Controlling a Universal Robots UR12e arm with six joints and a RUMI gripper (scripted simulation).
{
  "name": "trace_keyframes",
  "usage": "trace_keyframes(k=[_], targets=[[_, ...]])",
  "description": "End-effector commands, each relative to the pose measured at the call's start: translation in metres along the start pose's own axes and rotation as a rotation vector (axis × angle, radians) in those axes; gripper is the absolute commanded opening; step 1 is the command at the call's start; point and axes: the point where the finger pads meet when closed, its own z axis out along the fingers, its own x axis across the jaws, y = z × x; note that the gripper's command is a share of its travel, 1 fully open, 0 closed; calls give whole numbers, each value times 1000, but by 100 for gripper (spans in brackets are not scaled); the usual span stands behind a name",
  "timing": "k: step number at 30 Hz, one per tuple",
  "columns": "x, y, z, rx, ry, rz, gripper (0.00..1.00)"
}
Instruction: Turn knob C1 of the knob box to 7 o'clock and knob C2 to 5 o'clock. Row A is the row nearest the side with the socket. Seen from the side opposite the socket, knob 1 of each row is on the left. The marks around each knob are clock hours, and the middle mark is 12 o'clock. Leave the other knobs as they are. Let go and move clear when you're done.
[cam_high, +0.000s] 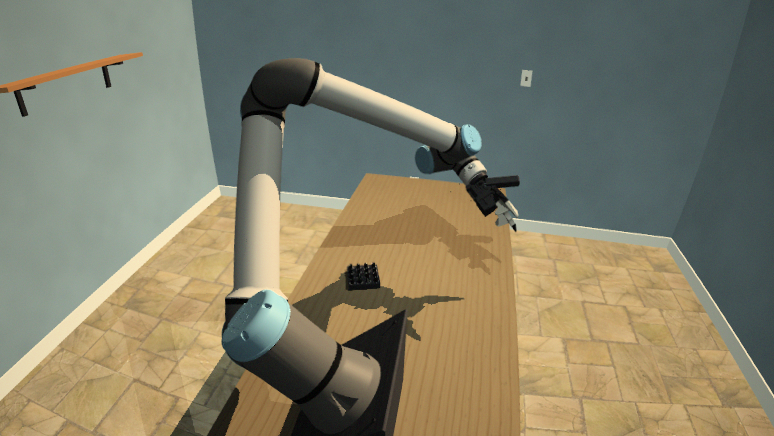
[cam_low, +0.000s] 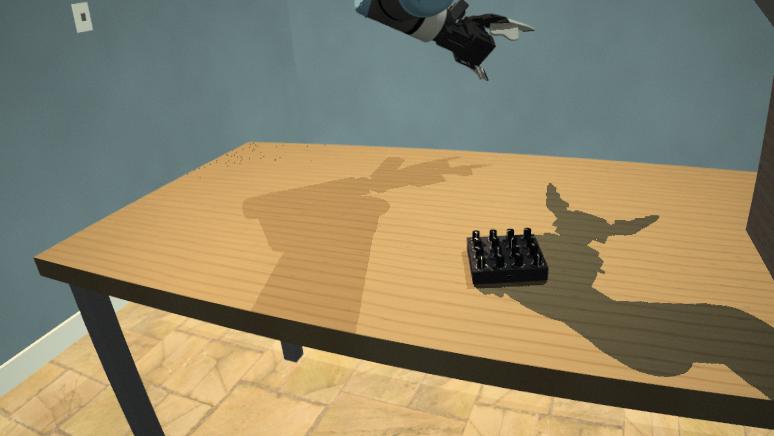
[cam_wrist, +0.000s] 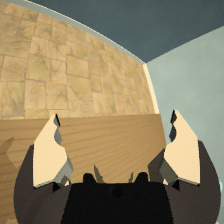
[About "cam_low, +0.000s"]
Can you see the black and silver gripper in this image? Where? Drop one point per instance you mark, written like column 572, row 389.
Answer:
column 475, row 43

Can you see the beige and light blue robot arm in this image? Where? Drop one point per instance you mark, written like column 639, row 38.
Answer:
column 427, row 26

